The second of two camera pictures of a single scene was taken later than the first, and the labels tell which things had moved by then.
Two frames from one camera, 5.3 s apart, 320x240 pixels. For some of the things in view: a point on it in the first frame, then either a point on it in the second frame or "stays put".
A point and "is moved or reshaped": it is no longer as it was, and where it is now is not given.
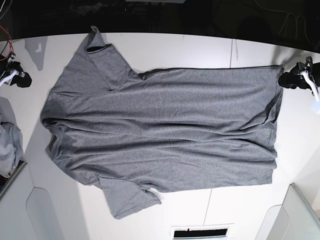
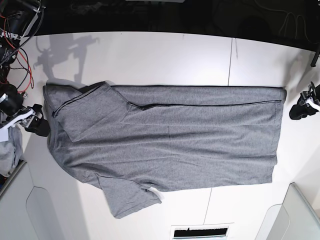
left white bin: [26, 212] stays put
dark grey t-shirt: [136, 135] is moved or reshaped
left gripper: [9, 71] -> [12, 110]
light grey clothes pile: [11, 149] stays put
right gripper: [305, 75] -> [303, 109]
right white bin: [295, 219] stays put
